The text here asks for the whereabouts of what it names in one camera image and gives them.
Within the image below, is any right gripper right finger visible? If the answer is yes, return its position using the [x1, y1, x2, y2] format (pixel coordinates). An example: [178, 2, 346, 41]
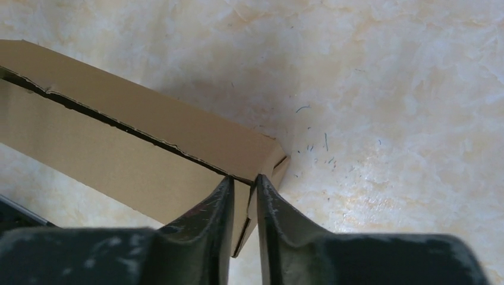
[256, 175, 489, 284]

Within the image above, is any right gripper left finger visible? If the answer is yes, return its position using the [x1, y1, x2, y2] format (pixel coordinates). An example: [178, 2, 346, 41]
[1, 176, 234, 284]

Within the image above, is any brown cardboard box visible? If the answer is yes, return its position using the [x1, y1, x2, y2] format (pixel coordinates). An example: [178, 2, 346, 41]
[1, 40, 290, 257]

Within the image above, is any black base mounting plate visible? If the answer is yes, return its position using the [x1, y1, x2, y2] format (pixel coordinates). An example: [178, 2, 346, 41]
[1, 195, 56, 235]

